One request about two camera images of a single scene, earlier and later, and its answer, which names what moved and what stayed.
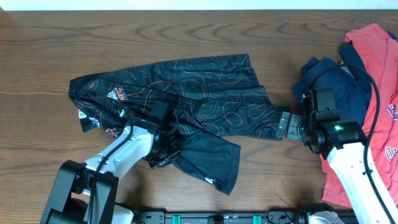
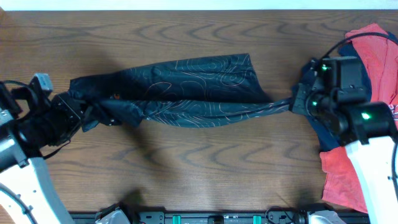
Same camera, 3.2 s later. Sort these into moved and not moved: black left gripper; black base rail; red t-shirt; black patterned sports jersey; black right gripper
Moved: black patterned sports jersey; black left gripper; black right gripper
Not moved: red t-shirt; black base rail
